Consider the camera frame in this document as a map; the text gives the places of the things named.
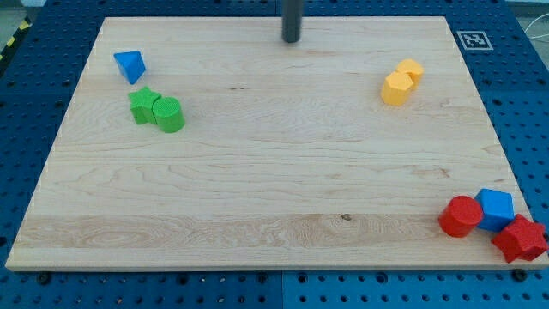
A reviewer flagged green cylinder block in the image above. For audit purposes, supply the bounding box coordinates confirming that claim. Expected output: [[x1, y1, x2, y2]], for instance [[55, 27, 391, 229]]
[[153, 97, 185, 133]]

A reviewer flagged yellow-orange pentagon block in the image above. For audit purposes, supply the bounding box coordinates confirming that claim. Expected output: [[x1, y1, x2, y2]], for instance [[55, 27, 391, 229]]
[[395, 58, 425, 90]]

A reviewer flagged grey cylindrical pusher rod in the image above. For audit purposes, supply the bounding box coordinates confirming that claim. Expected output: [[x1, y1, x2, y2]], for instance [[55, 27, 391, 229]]
[[281, 0, 304, 44]]

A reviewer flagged wooden board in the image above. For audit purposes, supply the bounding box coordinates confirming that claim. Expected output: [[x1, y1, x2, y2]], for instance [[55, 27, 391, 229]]
[[6, 16, 528, 271]]

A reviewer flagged black board screw right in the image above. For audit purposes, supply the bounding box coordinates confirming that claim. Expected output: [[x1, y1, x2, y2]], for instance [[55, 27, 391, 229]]
[[511, 269, 528, 282]]

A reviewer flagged black board screw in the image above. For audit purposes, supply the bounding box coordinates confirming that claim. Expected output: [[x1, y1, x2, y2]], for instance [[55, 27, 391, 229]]
[[511, 269, 528, 282], [36, 272, 51, 286]]

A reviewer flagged blue cube block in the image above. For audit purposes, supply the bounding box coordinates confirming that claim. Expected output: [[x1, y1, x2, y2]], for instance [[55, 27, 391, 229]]
[[474, 188, 515, 232]]

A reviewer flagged blue triangle block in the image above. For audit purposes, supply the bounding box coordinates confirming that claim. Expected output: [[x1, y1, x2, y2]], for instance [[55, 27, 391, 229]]
[[113, 51, 146, 85]]

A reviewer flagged red star block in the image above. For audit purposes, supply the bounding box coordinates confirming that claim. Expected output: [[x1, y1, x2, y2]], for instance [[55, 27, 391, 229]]
[[491, 214, 548, 263]]

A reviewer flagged red cylinder block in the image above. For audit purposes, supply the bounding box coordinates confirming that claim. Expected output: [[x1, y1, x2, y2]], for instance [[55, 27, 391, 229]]
[[438, 196, 484, 238]]

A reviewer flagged green star block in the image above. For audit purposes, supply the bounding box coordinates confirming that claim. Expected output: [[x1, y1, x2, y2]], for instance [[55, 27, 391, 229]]
[[128, 86, 161, 124]]

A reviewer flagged white cable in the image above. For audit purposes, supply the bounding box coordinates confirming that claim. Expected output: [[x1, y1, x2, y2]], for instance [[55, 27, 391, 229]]
[[523, 12, 549, 43]]

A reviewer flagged white fiducial marker tag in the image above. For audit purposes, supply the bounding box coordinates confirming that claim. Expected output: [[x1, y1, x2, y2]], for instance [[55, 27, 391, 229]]
[[456, 30, 493, 51]]

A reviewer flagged black board screw left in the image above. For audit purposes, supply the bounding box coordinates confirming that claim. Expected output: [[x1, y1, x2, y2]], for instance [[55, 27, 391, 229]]
[[36, 272, 51, 286]]

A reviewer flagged yellow hexagon block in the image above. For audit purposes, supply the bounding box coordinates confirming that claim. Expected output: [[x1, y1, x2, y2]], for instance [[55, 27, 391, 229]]
[[381, 71, 414, 106]]

